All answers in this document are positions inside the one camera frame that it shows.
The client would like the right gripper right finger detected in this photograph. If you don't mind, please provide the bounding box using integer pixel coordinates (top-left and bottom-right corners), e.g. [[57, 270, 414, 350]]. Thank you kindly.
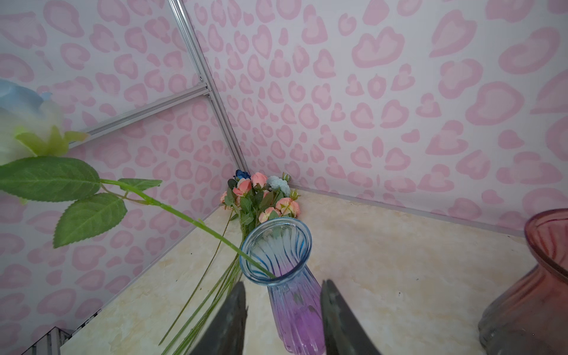
[[320, 280, 381, 355]]

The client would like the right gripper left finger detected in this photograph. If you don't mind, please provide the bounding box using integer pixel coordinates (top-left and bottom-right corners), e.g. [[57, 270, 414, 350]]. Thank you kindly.
[[190, 281, 248, 355]]

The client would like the purple blue glass vase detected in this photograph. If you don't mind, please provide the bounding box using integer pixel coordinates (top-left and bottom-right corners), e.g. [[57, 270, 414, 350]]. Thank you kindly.
[[240, 217, 325, 354]]

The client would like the white blue rose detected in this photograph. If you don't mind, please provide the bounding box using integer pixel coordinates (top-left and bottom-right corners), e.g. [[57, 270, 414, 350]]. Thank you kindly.
[[1, 80, 274, 277]]

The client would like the red grey glass vase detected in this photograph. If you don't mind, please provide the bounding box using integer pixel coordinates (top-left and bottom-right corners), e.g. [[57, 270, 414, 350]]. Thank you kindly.
[[478, 209, 567, 354]]

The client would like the pink rose bunch on table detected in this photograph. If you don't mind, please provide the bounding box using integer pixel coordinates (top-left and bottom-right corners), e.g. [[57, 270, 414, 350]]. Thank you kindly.
[[159, 172, 300, 354]]

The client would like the dark blue rose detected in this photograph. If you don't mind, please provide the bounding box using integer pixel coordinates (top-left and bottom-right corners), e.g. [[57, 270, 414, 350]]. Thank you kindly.
[[233, 170, 251, 181]]

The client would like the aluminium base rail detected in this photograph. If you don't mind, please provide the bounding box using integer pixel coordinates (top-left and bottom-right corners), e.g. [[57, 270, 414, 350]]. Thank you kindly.
[[22, 327, 72, 355]]

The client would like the left aluminium frame bar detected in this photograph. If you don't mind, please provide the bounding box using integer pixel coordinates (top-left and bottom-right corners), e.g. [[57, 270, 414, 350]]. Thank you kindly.
[[70, 83, 210, 148]]

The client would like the left corner aluminium post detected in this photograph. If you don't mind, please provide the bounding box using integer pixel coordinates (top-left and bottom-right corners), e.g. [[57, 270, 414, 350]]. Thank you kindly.
[[169, 0, 249, 171]]

